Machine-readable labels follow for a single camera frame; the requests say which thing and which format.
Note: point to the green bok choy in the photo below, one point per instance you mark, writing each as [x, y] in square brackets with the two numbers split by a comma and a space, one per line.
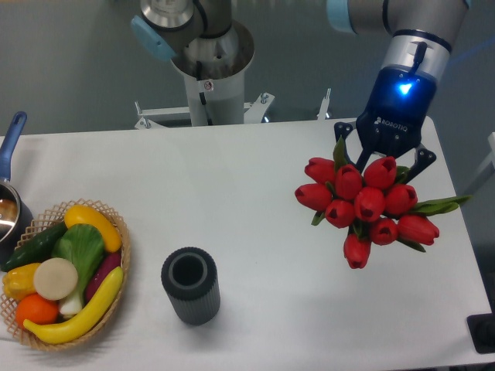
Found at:
[83, 246]

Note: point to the yellow banana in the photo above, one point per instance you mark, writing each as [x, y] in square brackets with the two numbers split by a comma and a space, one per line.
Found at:
[86, 319]

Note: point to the black device at table edge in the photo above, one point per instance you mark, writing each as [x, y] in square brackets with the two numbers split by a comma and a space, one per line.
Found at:
[481, 328]

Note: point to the green cucumber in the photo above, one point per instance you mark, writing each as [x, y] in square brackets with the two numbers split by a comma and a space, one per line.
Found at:
[37, 249]

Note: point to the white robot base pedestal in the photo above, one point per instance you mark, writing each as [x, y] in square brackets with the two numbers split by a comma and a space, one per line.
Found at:
[216, 66]

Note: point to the purple sweet potato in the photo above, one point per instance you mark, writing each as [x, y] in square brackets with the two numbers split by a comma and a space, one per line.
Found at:
[109, 263]

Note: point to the white metal frame bracket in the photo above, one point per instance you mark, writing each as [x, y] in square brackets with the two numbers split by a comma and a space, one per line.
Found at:
[208, 113]

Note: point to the red tulip bouquet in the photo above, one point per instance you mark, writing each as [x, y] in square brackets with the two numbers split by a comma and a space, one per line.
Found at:
[375, 206]

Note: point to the woven wicker basket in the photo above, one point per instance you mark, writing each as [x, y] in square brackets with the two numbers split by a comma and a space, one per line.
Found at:
[44, 220]

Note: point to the dark grey ribbed vase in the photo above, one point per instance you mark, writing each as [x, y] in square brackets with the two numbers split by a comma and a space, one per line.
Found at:
[190, 279]

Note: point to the orange fruit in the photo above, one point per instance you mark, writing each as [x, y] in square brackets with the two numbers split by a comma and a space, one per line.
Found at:
[36, 309]

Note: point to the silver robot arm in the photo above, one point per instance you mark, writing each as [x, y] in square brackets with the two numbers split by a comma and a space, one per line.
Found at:
[423, 33]

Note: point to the yellow bell pepper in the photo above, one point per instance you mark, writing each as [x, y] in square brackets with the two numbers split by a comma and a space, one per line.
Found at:
[18, 283]

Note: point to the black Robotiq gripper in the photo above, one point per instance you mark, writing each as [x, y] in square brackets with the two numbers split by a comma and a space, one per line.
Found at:
[391, 123]

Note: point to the blue handled saucepan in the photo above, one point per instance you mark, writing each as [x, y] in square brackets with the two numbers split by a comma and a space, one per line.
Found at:
[15, 214]

